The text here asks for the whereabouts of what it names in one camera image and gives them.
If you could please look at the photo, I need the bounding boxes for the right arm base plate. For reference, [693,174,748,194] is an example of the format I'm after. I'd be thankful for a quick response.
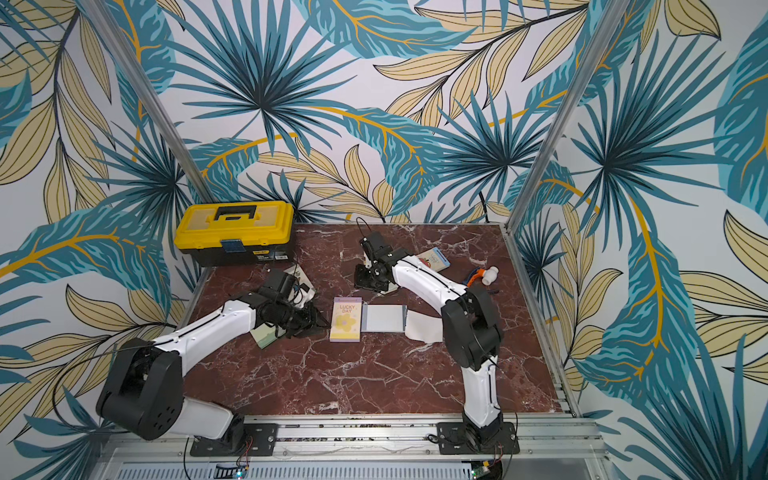
[436,422,520,455]

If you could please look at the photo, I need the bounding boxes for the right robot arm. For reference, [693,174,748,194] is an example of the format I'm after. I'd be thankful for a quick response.
[354,231,504,453]

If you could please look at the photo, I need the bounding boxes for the aluminium front rail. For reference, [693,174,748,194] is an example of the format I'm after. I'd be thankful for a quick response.
[91,413,617,479]

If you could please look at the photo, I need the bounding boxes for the green red lucky memo pad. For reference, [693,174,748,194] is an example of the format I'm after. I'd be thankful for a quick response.
[284,264,316,308]

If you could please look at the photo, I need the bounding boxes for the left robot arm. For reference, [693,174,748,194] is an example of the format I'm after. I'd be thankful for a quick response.
[96,270,322,451]

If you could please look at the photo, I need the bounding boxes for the blue lined memo pad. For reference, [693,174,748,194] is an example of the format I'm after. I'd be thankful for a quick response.
[361,304,407,333]

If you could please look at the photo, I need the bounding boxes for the red apple memo pad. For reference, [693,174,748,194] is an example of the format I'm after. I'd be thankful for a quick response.
[417,247,450,272]

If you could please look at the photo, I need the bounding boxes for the purple flower lucky day pad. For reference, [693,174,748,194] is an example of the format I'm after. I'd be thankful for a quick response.
[329,297,363,343]

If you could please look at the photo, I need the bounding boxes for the green house lucky day pad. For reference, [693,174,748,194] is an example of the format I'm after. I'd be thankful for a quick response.
[250,324,279,349]

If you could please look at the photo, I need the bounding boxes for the torn white page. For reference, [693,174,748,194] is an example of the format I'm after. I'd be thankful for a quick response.
[404,310,443,344]

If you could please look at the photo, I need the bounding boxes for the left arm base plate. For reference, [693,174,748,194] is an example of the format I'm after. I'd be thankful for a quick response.
[189,423,278,457]

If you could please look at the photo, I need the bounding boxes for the yellow black toolbox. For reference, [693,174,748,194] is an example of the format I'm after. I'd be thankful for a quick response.
[174,201,295,267]

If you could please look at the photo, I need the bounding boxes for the blue orange pliers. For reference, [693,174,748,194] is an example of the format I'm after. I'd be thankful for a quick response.
[464,267,491,287]

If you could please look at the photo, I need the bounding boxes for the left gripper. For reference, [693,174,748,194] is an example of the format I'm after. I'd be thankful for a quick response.
[276,303,334,343]

